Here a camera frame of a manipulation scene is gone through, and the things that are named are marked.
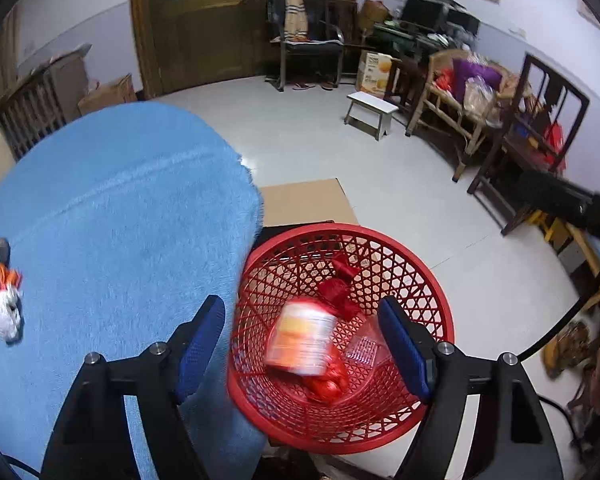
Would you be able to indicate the white wooden stool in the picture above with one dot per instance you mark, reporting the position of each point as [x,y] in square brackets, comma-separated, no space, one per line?
[372,105]

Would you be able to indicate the white orange wrapper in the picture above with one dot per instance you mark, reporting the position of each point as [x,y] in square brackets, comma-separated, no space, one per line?
[5,310]

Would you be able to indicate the slatted radiator cover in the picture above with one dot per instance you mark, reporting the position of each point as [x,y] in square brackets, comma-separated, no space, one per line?
[30,115]

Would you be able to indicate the dark wooden chair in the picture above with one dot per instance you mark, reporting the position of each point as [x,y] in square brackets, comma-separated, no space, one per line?
[512,152]

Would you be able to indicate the clear plastic tray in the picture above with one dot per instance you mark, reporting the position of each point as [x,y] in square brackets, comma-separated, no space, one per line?
[367,347]

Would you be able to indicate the blue tablecloth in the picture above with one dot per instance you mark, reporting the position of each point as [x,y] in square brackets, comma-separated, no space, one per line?
[120,220]

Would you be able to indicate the black computer monitor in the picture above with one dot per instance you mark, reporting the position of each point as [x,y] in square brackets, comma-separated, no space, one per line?
[422,10]
[464,22]

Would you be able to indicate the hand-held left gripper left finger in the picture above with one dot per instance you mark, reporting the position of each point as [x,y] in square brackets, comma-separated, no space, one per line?
[200,350]

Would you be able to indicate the black metal chair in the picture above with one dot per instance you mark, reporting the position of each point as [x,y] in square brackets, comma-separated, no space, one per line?
[312,47]

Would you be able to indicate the orange print cardboard box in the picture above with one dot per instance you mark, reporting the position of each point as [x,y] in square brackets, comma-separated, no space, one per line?
[372,72]

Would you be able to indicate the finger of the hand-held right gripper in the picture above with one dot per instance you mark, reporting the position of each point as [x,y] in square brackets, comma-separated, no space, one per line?
[555,195]

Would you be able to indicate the red bag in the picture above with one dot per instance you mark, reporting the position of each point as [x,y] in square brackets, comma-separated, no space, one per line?
[555,140]

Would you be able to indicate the orange white snack packet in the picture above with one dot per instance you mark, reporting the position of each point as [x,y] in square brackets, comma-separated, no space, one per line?
[300,335]

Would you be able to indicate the striped beige scarf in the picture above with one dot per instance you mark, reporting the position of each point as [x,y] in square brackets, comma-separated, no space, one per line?
[295,15]

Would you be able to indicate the cluttered dark desk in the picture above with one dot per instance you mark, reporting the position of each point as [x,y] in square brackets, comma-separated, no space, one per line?
[395,35]

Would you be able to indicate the small brown cardboard box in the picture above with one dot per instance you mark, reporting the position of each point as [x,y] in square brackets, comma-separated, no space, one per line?
[374,12]

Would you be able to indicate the brown wooden double door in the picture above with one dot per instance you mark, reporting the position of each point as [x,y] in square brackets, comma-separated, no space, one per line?
[205,35]

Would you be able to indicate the purple cushion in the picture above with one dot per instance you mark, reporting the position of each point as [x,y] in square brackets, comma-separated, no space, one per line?
[472,72]

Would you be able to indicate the flat cardboard sheet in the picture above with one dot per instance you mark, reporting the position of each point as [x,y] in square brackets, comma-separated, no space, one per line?
[305,200]

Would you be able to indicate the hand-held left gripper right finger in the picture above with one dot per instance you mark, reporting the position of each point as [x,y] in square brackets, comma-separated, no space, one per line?
[405,355]

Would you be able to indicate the red plastic lattice basket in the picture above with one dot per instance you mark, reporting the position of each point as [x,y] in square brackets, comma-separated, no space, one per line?
[330,432]

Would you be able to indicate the clear plastic bag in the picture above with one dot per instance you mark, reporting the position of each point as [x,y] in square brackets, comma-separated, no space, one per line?
[477,95]

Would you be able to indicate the red foil wrapper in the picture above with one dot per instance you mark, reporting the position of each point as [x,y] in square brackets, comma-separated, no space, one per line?
[337,285]
[327,382]

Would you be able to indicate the wicker armchair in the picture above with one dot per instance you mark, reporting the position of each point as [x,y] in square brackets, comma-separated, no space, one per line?
[440,100]

